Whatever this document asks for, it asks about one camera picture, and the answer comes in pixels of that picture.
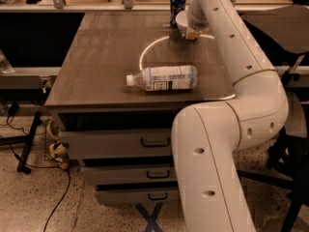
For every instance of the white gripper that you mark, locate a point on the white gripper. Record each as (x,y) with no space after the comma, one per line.
(195,25)

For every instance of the white ceramic bowl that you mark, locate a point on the white ceramic bowl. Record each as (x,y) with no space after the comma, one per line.
(181,21)

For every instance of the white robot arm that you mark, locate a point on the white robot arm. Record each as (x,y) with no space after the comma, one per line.
(205,135)

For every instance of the blue pepsi can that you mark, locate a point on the blue pepsi can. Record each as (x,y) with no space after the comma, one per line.
(176,6)

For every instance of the clear plastic water bottle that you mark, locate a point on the clear plastic water bottle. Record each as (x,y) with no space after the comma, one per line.
(152,79)

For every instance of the grey drawer cabinet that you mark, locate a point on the grey drawer cabinet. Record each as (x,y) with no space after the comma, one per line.
(90,92)

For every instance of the top grey drawer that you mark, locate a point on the top grey drawer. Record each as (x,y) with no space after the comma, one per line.
(110,144)

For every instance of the grey drawer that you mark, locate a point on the grey drawer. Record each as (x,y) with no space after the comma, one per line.
(138,195)
(129,174)
(110,144)

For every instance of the black office chair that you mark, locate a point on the black office chair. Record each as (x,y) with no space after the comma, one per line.
(289,156)

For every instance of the bottom grey drawer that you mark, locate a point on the bottom grey drawer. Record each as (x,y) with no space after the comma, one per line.
(138,195)

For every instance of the middle grey drawer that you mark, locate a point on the middle grey drawer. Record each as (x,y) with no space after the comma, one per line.
(129,174)

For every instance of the clear plastic cup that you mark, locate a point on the clear plastic cup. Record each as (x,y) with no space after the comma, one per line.
(5,66)

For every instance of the black stand leg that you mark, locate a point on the black stand leg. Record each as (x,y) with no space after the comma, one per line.
(22,167)

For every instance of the wire basket with toys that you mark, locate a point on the wire basket with toys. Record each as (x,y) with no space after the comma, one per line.
(56,149)

